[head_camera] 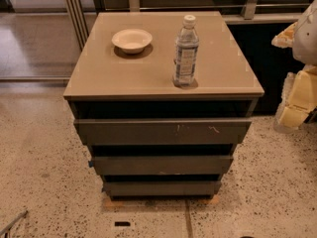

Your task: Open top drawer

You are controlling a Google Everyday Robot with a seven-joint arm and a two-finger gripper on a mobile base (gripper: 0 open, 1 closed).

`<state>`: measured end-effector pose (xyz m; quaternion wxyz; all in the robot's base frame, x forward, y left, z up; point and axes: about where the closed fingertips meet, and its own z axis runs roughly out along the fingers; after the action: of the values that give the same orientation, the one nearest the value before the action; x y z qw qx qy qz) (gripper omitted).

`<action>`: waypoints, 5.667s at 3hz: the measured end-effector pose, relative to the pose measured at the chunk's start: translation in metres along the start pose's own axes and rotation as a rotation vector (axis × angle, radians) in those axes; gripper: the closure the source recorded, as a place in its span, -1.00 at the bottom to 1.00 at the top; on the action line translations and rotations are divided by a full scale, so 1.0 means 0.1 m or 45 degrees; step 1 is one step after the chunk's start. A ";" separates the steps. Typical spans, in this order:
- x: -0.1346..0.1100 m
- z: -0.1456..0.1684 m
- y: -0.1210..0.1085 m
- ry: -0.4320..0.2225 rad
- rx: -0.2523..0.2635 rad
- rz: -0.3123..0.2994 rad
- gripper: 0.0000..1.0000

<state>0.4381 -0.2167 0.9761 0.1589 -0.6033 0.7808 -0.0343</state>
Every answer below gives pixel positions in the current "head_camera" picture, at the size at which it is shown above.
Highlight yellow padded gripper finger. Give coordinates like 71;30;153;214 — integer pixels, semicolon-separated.
276;65;317;128
271;22;297;49

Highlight grey top drawer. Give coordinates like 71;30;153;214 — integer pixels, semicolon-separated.
74;118;251;146

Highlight grey drawer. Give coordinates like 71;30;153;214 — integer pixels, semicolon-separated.
89;156;233;176
74;118;251;146
103;180;221;197

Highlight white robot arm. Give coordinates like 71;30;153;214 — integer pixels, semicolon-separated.
271;0;317;133

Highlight grey middle drawer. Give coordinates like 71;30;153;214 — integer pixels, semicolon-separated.
89;156;233;176

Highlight grey drawer cabinet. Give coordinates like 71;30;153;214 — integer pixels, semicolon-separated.
64;12;264;184

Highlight grey bottom drawer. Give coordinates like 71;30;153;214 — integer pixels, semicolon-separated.
103;180;221;197

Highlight clear plastic water bottle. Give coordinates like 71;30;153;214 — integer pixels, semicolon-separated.
173;15;199;86

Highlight white ceramic bowl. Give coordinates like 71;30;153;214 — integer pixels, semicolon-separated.
112;29;153;55

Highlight metal rod on floor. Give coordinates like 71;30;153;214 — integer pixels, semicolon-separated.
0;210;28;238

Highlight metal railing frame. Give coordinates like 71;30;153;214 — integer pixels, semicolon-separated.
66;0;313;46

